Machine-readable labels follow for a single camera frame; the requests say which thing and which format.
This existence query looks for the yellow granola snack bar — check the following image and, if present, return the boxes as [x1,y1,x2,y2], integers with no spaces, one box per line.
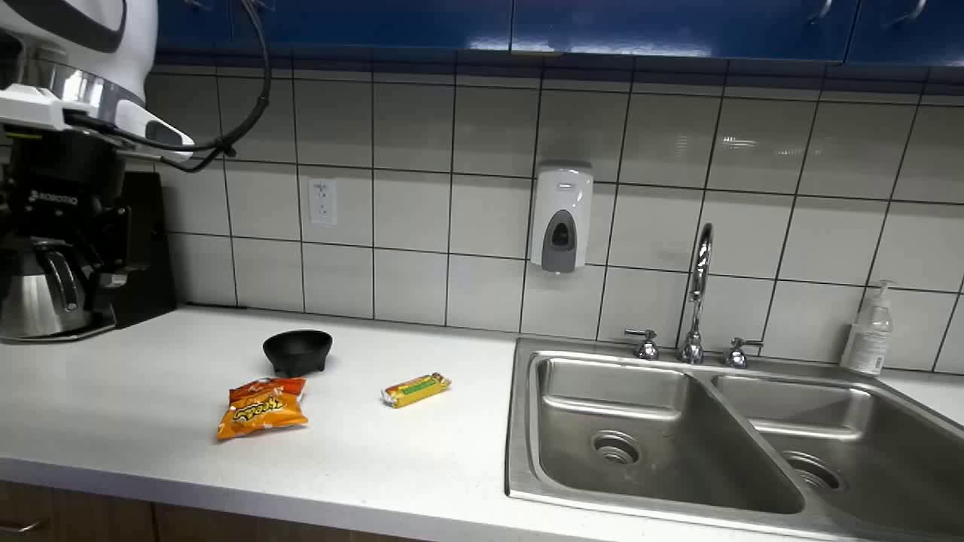
[383,372,449,410]

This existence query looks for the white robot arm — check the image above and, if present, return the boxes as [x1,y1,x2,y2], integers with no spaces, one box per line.
[0,0,192,156]

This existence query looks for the black stone bowl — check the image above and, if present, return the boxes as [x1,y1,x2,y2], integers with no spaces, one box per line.
[261,329,332,377]

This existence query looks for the chrome sink faucet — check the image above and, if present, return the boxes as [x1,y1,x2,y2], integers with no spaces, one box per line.
[620,221,764,371]

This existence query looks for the blue upper cabinets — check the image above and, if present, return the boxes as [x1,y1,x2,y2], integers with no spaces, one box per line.
[157,0,964,73]

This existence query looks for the orange chips bag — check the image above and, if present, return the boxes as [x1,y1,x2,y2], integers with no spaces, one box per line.
[216,377,306,442]

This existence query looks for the stainless steel double sink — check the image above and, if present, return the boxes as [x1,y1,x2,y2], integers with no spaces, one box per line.
[505,339,964,542]

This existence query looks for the clear soap pump bottle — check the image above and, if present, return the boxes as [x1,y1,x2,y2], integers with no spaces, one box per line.
[839,283,892,377]

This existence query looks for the black coffee maker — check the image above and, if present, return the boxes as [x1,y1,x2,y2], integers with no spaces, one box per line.
[0,132,175,344]

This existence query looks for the steel coffee carafe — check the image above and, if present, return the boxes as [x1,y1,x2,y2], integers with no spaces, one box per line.
[0,239,94,339]

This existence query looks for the white wall soap dispenser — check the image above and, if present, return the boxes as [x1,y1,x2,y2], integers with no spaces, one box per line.
[529,165,592,274]

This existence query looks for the white wall outlet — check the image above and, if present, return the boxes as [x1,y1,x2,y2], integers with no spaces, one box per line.
[306,178,338,230]

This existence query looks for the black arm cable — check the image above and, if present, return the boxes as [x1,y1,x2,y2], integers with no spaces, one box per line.
[128,0,274,175]

